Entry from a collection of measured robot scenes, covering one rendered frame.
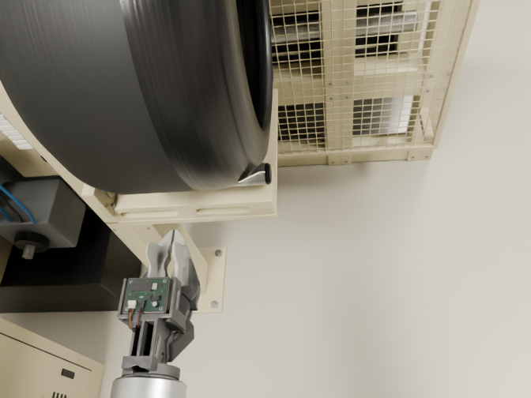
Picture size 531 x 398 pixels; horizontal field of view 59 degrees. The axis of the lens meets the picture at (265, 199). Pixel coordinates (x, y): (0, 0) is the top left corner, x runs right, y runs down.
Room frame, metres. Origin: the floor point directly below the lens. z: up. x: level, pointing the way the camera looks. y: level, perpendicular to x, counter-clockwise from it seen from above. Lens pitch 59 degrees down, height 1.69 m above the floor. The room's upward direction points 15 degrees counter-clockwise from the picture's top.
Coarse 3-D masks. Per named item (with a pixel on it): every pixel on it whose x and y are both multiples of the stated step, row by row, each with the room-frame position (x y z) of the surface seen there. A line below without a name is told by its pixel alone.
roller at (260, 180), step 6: (258, 168) 0.54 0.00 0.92; (264, 168) 0.54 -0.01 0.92; (270, 168) 0.55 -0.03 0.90; (252, 174) 0.53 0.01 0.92; (264, 174) 0.53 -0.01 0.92; (270, 174) 0.54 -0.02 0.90; (252, 180) 0.52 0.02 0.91; (258, 180) 0.52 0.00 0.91; (264, 180) 0.52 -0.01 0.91; (270, 180) 0.52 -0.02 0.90
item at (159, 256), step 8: (168, 232) 0.36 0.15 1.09; (168, 240) 0.34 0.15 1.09; (152, 248) 0.32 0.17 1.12; (160, 248) 0.33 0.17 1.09; (168, 248) 0.33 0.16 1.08; (152, 256) 0.31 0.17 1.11; (160, 256) 0.32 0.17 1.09; (168, 256) 0.32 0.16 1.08; (152, 264) 0.30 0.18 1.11; (160, 264) 0.31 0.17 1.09; (168, 264) 0.31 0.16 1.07; (152, 272) 0.29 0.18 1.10; (160, 272) 0.29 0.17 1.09
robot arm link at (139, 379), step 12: (144, 372) 0.15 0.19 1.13; (120, 384) 0.14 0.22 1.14; (132, 384) 0.14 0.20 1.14; (144, 384) 0.14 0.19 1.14; (156, 384) 0.13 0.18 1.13; (168, 384) 0.13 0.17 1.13; (180, 384) 0.13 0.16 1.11; (120, 396) 0.13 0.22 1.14; (132, 396) 0.13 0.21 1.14; (144, 396) 0.12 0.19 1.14; (156, 396) 0.12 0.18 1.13; (168, 396) 0.12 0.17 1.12; (180, 396) 0.12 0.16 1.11
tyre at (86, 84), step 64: (0, 0) 0.52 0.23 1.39; (64, 0) 0.49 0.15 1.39; (128, 0) 0.47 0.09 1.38; (192, 0) 0.47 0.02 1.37; (256, 0) 0.84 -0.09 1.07; (0, 64) 0.50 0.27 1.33; (64, 64) 0.46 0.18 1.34; (128, 64) 0.44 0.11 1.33; (192, 64) 0.43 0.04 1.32; (256, 64) 0.79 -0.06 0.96; (64, 128) 0.44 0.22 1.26; (128, 128) 0.42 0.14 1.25; (192, 128) 0.40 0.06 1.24; (256, 128) 0.46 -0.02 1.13; (128, 192) 0.46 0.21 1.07
